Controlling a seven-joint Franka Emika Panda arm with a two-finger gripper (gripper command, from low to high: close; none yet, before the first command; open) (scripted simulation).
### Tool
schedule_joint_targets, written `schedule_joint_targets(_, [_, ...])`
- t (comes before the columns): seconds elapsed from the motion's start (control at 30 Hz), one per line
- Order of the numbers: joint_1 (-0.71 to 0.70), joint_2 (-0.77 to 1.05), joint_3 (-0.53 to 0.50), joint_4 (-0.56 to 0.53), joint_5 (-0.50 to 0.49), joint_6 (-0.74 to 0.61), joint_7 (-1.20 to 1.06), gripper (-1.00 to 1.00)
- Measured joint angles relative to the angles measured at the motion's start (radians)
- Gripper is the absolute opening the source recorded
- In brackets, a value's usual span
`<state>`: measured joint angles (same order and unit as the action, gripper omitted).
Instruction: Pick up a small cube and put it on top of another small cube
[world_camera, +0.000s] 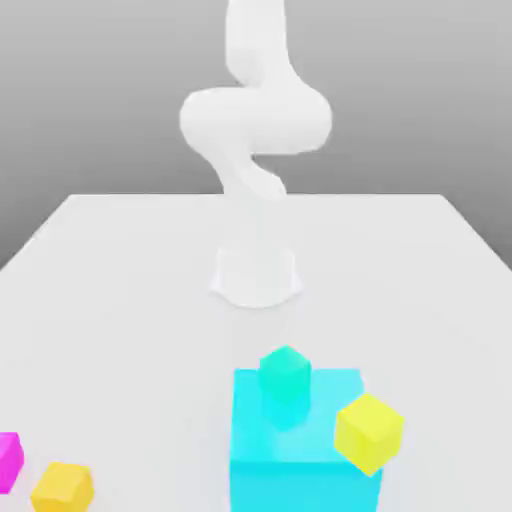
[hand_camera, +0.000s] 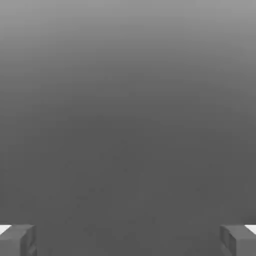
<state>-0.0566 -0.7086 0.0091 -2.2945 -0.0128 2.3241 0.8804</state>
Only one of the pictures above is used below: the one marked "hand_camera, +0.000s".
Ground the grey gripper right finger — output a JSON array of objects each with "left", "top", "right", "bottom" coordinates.
[{"left": 219, "top": 224, "right": 256, "bottom": 256}]

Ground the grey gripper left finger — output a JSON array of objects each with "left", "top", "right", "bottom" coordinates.
[{"left": 0, "top": 224, "right": 38, "bottom": 256}]

